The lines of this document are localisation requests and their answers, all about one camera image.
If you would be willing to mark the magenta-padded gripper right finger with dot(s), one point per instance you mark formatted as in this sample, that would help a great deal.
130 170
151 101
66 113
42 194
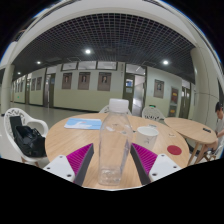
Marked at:
165 166

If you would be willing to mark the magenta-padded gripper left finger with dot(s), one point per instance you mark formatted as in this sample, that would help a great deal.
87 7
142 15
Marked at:
58 166

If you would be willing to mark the clear plastic bottle white cap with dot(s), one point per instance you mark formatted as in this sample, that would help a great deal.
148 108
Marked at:
115 143

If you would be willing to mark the flat round red coaster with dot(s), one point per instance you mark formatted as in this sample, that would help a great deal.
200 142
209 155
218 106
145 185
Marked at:
174 150

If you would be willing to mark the black bag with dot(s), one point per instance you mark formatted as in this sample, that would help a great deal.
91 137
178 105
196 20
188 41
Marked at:
30 143

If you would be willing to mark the round wooden table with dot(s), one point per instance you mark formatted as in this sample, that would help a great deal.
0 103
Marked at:
188 128

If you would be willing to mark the light blue booklet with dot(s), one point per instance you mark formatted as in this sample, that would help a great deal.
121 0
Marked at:
83 123

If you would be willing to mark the black phone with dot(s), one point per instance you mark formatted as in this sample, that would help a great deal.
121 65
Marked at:
206 130

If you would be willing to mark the person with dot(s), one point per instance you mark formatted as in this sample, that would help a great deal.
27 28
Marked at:
220 125

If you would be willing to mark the round ceiling lights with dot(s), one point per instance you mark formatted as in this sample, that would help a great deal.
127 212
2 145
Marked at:
87 51

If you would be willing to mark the framed wall portraits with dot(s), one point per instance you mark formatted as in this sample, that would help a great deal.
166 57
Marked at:
104 81

